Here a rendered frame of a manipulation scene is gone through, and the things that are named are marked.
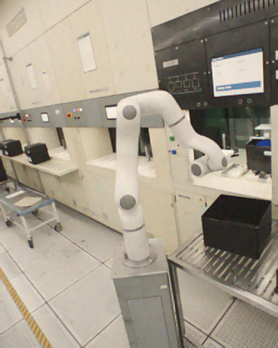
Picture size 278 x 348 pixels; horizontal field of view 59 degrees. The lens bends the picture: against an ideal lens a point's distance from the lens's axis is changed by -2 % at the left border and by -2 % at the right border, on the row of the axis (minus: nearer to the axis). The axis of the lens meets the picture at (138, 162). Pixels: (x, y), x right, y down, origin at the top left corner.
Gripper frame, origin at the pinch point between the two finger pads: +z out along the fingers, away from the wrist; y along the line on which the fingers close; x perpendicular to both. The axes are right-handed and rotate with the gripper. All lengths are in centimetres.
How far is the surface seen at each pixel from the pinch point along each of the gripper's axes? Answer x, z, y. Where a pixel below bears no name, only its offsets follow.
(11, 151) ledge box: -28, -28, -404
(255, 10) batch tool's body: 66, 14, 9
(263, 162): -17.9, 34.9, 1.3
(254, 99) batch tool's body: 24.7, 13.7, 6.9
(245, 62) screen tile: 43.9, 13.4, 2.9
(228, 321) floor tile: -119, -9, -4
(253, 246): -36, -26, 24
